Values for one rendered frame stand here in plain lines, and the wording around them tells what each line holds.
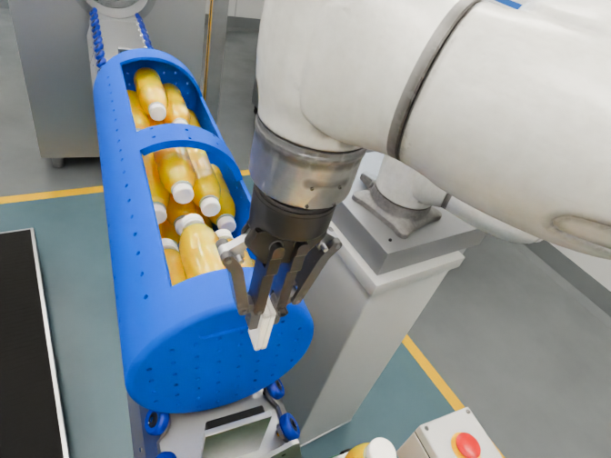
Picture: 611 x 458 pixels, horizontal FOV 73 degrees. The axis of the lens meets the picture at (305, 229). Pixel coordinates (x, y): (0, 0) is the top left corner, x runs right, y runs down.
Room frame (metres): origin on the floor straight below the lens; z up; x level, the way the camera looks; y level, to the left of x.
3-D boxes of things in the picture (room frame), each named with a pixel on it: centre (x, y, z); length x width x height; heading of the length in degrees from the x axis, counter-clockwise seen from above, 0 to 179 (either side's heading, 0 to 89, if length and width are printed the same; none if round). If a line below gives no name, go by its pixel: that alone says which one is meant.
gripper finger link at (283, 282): (0.31, 0.01, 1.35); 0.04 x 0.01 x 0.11; 34
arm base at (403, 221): (0.92, -0.20, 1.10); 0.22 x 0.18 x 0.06; 53
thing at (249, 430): (0.28, 0.01, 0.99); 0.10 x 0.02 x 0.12; 124
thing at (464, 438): (0.31, -0.31, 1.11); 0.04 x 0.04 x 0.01
